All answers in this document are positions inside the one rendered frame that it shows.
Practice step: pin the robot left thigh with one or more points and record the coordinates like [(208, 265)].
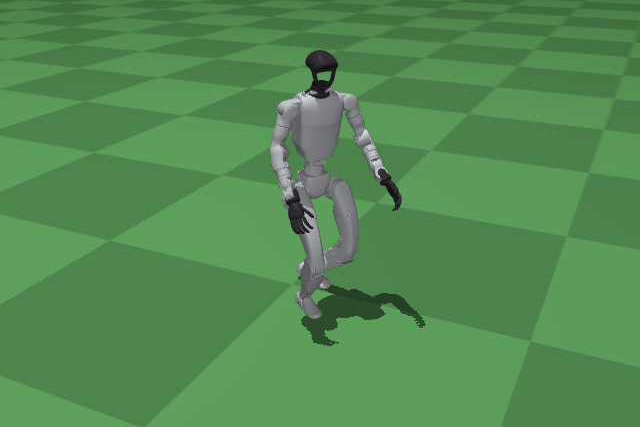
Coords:
[(346, 217)]

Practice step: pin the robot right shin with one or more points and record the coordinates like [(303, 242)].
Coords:
[(309, 282)]

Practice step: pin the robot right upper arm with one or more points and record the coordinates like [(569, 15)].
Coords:
[(287, 111)]

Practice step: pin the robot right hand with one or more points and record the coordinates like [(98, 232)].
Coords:
[(296, 212)]

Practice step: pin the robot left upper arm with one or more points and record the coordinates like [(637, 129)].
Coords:
[(354, 116)]

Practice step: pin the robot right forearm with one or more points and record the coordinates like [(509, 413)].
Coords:
[(281, 167)]

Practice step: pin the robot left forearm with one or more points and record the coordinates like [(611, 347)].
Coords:
[(373, 159)]

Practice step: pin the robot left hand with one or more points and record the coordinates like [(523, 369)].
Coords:
[(391, 187)]

